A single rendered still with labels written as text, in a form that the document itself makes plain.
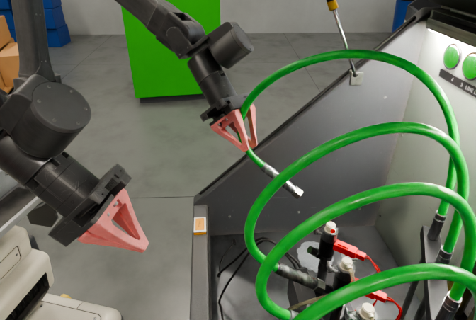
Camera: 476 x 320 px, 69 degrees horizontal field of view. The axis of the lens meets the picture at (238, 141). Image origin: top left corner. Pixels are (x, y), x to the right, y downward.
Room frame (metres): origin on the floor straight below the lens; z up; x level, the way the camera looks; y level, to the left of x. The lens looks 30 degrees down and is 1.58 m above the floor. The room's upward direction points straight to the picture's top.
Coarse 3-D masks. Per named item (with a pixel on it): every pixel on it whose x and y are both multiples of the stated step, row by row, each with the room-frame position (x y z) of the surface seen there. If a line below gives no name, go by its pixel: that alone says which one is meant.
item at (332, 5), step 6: (330, 0) 0.77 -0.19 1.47; (330, 6) 0.77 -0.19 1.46; (336, 6) 0.77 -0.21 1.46; (336, 12) 0.77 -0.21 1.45; (336, 18) 0.77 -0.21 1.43; (342, 30) 0.77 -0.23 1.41; (342, 36) 0.77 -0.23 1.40; (348, 60) 0.77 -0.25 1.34; (354, 72) 0.77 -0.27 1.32; (360, 72) 0.77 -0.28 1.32; (354, 78) 0.77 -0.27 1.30; (360, 78) 0.77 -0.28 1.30; (354, 84) 0.77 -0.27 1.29; (360, 84) 0.77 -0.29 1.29
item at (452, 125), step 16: (288, 64) 0.56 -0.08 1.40; (304, 64) 0.55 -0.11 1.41; (400, 64) 0.50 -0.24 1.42; (272, 80) 0.56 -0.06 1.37; (432, 80) 0.49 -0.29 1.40; (256, 96) 0.57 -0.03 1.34; (448, 112) 0.48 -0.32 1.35; (448, 128) 0.48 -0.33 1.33; (256, 160) 0.57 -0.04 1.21; (448, 176) 0.47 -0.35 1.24
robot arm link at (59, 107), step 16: (32, 80) 0.32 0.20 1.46; (16, 96) 0.30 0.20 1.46; (32, 96) 0.30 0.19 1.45; (48, 96) 0.32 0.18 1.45; (64, 96) 0.33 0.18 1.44; (80, 96) 0.34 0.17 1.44; (0, 112) 0.30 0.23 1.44; (16, 112) 0.30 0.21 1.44; (32, 112) 0.30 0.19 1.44; (48, 112) 0.30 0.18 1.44; (64, 112) 0.31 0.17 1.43; (80, 112) 0.32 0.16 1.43; (0, 128) 0.34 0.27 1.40; (16, 128) 0.30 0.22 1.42; (32, 128) 0.29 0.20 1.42; (48, 128) 0.29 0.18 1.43; (64, 128) 0.29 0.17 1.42; (80, 128) 0.31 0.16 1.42; (16, 144) 0.30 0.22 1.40; (32, 144) 0.30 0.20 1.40; (48, 144) 0.30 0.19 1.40; (64, 144) 0.31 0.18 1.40
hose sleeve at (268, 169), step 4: (264, 164) 0.57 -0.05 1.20; (268, 164) 0.57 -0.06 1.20; (264, 168) 0.56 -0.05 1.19; (268, 168) 0.56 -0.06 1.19; (272, 168) 0.56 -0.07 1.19; (264, 172) 0.56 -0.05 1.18; (268, 172) 0.56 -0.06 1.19; (272, 172) 0.56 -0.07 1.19; (276, 172) 0.56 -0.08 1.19; (272, 176) 0.56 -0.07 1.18; (284, 184) 0.55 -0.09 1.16; (288, 184) 0.55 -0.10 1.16; (292, 184) 0.55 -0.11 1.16; (288, 188) 0.55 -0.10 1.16; (292, 188) 0.55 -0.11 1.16; (292, 192) 0.54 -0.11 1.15
